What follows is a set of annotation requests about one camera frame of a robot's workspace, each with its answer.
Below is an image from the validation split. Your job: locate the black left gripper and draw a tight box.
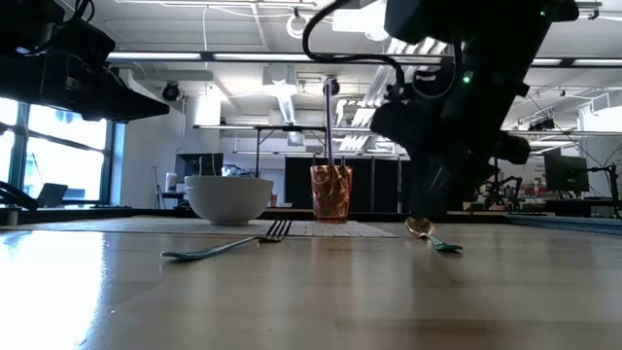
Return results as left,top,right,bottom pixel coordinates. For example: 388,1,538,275
0,48,172,123

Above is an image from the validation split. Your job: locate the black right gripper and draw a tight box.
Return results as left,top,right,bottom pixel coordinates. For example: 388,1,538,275
369,96,532,221

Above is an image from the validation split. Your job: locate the spoon with teal handle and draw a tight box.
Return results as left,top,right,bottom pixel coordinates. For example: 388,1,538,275
404,216,465,253

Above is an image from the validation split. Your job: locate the white ceramic bowl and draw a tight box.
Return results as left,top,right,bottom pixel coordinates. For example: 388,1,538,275
184,175,275,227

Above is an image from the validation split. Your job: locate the fork with teal handle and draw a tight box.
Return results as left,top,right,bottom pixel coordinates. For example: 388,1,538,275
160,218,294,262

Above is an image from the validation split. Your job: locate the utensil standing in cup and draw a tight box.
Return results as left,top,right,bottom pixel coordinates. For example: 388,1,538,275
322,76,342,169

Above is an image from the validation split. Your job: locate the long ceiling light strip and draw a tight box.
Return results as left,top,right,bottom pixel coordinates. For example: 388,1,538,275
105,51,203,62
212,52,312,62

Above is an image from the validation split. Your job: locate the thin light stand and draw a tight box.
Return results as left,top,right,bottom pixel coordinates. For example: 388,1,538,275
152,164,166,210

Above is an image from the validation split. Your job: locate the dark computer monitor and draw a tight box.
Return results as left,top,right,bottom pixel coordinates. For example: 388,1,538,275
542,153,591,194
175,153,225,184

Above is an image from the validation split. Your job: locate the amber faceted plastic cup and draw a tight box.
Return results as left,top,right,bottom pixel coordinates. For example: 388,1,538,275
309,164,354,224

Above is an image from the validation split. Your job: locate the open grey laptop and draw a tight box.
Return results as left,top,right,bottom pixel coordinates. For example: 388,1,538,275
37,183,69,208

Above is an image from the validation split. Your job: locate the grey woven placemat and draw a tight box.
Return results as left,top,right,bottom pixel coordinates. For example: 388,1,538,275
14,217,399,239

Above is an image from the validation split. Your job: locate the black room partition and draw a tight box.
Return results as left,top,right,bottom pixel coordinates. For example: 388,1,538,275
284,156,414,214

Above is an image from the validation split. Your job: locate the black dome ceiling camera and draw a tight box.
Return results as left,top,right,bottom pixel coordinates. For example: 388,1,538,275
161,81,184,102

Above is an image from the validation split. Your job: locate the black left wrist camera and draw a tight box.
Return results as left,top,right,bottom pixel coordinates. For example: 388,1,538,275
52,14,118,68

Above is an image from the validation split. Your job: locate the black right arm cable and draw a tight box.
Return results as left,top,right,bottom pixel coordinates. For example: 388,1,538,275
301,0,407,101

